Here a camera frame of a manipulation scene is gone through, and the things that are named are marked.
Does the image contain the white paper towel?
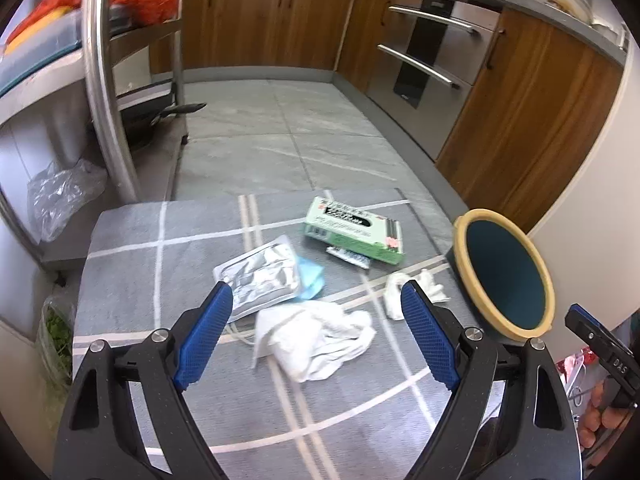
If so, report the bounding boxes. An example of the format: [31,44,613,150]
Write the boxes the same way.
[253,300,376,384]

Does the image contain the wooden kitchen cabinets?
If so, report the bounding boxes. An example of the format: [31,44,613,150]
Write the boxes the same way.
[178,0,623,230]

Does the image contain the person's right hand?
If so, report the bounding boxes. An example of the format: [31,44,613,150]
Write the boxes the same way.
[578,382,630,456]

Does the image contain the small white crumpled tissue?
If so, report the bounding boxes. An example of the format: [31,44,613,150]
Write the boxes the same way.
[383,269,449,321]

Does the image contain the teal bin with yellow rim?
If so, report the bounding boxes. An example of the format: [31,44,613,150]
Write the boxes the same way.
[447,208,555,341]

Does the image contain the silver foil pouch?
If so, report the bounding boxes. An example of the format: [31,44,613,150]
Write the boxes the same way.
[213,235,303,323]

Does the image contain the small blister pack strip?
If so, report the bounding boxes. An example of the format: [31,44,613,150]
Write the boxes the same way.
[326,246,371,270]

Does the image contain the green white cardboard box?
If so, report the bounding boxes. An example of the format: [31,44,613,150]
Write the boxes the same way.
[304,197,405,264]

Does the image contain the grey checked floor mat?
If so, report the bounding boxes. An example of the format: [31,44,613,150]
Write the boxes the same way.
[53,190,480,479]

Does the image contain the light blue plastic glove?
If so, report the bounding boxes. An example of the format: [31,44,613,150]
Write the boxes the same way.
[294,257,326,301]

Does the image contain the bag of green vegetables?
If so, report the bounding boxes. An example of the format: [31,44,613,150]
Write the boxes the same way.
[36,292,76,391]

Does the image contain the clear plastic bag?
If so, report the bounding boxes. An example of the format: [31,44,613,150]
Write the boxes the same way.
[27,158,107,243]

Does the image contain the black frying pan on rack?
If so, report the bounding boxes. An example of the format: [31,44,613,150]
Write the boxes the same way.
[117,80,206,150]

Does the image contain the stainless steel shelf rack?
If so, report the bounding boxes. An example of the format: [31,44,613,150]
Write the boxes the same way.
[0,0,194,271]

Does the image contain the stainless steel oven drawers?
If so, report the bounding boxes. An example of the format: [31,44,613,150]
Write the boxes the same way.
[367,0,501,159]

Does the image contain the red plastic bag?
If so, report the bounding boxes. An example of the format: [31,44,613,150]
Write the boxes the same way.
[6,0,177,52]

